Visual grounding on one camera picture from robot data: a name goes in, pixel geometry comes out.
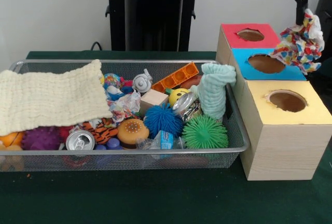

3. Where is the colourful printed paper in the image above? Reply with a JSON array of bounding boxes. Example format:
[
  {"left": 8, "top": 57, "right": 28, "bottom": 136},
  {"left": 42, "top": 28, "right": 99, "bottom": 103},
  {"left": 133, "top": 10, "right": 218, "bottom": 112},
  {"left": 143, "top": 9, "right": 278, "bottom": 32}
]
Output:
[{"left": 269, "top": 8, "right": 325, "bottom": 76}]

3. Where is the light blue muslin cloth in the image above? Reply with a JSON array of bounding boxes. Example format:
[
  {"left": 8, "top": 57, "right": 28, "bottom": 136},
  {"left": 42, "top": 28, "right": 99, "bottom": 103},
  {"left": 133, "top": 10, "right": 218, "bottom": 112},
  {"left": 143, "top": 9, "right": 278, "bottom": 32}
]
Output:
[{"left": 197, "top": 62, "right": 237, "bottom": 120}]

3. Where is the wooden box with three holes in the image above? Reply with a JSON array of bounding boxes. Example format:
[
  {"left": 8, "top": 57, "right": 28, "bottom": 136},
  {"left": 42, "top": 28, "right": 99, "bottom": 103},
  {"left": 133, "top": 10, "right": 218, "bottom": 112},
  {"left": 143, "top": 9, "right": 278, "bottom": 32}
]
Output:
[{"left": 216, "top": 23, "right": 332, "bottom": 181}]

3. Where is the green covered side table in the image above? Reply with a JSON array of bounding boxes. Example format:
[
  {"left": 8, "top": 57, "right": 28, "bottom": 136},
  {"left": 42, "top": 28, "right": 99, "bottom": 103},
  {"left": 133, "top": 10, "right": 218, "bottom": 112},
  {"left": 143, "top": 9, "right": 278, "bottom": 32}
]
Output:
[{"left": 308, "top": 58, "right": 332, "bottom": 100}]

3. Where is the orange toy block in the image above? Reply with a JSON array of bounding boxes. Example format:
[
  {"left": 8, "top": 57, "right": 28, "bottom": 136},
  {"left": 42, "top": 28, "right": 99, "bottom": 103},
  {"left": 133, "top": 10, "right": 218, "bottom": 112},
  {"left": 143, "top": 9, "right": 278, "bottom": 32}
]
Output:
[{"left": 151, "top": 62, "right": 200, "bottom": 92}]

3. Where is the yellow smiley ball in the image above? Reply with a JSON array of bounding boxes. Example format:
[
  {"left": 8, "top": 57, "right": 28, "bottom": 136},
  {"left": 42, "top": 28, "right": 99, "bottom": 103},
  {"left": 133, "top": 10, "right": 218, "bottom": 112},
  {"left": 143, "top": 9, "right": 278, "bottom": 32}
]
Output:
[{"left": 165, "top": 87, "right": 191, "bottom": 107}]

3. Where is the crushed printed can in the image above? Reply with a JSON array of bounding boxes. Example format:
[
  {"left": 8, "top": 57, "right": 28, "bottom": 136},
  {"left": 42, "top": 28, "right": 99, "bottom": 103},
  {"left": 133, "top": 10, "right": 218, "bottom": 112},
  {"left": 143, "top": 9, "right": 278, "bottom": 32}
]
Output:
[{"left": 172, "top": 91, "right": 203, "bottom": 122}]

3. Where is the green spiky ball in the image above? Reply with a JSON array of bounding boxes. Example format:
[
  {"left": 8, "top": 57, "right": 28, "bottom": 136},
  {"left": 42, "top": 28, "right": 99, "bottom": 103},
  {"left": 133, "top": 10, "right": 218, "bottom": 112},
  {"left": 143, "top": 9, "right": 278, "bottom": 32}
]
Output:
[{"left": 181, "top": 116, "right": 229, "bottom": 150}]

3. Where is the plain wooden cube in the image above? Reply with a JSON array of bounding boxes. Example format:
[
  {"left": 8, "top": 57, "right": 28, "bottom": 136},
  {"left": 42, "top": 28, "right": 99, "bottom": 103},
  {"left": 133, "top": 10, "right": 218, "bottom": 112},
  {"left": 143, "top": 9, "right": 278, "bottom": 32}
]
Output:
[{"left": 139, "top": 88, "right": 169, "bottom": 116}]

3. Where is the blue spiky ball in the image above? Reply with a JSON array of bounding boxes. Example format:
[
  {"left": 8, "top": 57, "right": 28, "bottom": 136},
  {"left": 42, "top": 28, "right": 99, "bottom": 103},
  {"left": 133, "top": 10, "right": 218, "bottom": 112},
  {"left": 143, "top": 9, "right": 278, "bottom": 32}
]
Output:
[{"left": 143, "top": 103, "right": 185, "bottom": 139}]

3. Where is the toy burger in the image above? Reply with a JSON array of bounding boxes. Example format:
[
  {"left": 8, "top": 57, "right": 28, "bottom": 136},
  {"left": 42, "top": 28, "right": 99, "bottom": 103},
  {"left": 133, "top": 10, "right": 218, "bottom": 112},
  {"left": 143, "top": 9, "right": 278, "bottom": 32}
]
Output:
[{"left": 116, "top": 118, "right": 150, "bottom": 149}]

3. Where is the silver drink can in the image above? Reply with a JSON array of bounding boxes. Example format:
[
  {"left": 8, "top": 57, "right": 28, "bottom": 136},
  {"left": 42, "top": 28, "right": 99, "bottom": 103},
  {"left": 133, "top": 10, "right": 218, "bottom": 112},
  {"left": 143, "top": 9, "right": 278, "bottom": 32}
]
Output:
[{"left": 65, "top": 130, "right": 95, "bottom": 151}]

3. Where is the cream muslin cloth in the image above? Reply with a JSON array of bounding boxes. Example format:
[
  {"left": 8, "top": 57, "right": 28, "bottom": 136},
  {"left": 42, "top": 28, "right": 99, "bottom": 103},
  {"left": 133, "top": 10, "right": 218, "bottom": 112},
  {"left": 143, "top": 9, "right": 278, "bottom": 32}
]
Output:
[{"left": 0, "top": 59, "right": 114, "bottom": 136}]

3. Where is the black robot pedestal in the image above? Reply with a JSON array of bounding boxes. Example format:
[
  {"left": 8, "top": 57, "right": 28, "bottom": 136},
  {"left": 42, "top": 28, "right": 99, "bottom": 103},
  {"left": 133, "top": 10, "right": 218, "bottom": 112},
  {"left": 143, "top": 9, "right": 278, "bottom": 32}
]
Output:
[{"left": 100, "top": 0, "right": 210, "bottom": 52}]

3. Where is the wire mesh bin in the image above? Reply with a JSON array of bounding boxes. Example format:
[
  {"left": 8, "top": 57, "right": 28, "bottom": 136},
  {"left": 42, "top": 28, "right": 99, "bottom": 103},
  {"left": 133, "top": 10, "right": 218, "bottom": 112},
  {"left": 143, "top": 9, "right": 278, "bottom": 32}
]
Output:
[{"left": 0, "top": 59, "right": 251, "bottom": 172}]

